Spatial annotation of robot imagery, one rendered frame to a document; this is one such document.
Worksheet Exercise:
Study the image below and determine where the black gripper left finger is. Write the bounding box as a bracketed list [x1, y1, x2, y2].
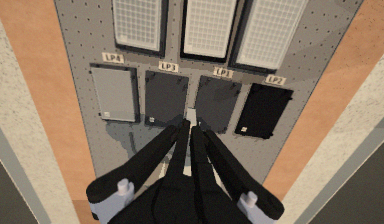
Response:
[86, 108, 192, 224]

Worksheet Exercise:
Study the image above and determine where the grey perforated base plate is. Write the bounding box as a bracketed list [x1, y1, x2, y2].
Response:
[53, 0, 364, 185]

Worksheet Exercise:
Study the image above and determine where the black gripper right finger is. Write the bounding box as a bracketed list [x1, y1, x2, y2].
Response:
[189, 109, 284, 224]

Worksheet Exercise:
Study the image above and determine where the beige label plate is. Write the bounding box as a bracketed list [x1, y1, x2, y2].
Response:
[159, 61, 179, 72]
[213, 67, 234, 78]
[265, 75, 286, 85]
[102, 52, 124, 63]

